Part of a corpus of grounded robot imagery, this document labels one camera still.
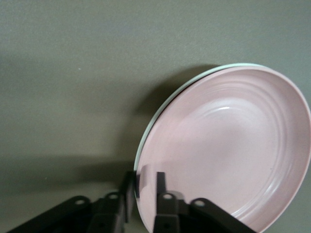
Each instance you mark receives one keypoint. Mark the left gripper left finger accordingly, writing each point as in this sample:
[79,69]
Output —
[107,213]

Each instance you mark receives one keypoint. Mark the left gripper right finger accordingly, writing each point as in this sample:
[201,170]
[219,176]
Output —
[167,213]

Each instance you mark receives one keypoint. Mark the pink shallow plate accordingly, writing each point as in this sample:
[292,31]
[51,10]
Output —
[230,145]

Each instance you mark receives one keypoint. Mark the brown table cover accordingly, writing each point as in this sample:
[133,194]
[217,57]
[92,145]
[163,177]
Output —
[73,72]

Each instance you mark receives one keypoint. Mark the beige shallow plate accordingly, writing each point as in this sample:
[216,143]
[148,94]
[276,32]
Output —
[243,65]

